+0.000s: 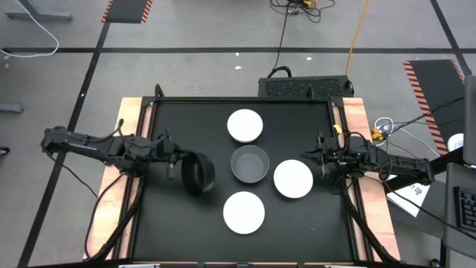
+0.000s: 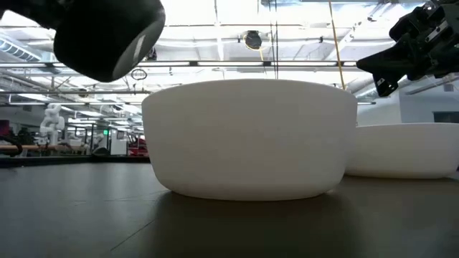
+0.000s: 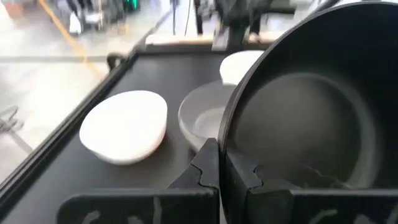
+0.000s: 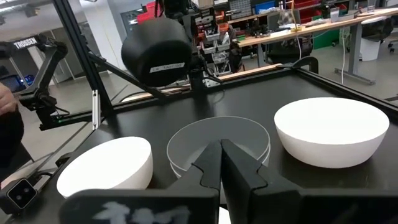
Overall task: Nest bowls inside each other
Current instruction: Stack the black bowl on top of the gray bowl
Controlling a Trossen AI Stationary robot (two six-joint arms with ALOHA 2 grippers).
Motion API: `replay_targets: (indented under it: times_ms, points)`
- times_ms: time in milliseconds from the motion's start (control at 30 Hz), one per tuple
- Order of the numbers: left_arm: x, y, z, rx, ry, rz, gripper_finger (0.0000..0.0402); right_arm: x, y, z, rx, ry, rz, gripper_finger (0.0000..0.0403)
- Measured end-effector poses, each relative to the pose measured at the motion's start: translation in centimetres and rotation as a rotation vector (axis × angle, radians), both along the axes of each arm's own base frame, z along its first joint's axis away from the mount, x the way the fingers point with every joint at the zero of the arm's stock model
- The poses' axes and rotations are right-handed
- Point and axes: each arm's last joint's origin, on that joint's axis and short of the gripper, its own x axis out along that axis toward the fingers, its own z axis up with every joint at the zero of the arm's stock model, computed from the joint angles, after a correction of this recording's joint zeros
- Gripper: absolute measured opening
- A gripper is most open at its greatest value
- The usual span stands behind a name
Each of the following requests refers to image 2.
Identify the black bowl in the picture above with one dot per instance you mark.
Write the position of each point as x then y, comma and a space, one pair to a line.
97, 39

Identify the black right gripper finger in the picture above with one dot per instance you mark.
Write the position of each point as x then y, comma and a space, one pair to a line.
389, 64
387, 86

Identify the white background cabinet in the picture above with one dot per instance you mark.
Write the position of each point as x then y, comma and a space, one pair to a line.
118, 142

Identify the black aluminium table frame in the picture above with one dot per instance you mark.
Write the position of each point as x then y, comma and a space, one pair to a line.
71, 161

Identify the red background cart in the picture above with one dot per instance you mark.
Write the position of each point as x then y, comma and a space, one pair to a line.
138, 147

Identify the large white bowl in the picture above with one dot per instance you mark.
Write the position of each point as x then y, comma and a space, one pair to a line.
247, 143

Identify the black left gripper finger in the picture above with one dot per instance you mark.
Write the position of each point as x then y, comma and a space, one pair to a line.
28, 9

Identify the medium white bowl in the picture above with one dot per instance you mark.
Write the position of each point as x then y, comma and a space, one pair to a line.
405, 150

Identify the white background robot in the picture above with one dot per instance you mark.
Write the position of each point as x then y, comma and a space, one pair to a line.
52, 123

